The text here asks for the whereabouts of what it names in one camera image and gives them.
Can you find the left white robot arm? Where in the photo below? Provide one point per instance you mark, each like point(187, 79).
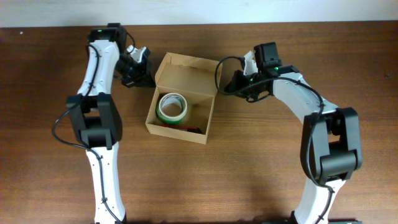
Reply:
point(95, 119)

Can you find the beige masking tape roll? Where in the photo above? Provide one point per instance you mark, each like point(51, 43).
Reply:
point(172, 104)

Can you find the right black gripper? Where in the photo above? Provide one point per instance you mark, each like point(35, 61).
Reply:
point(235, 83)

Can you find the green tape roll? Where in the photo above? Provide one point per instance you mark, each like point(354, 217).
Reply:
point(172, 120)

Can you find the cardboard box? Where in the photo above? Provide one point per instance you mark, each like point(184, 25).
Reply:
point(193, 78)

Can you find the orange utility knife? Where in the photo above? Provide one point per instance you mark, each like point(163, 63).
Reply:
point(185, 128)

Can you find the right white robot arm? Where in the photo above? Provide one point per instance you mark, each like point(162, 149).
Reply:
point(330, 148)

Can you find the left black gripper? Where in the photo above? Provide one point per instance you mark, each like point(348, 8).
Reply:
point(145, 77)

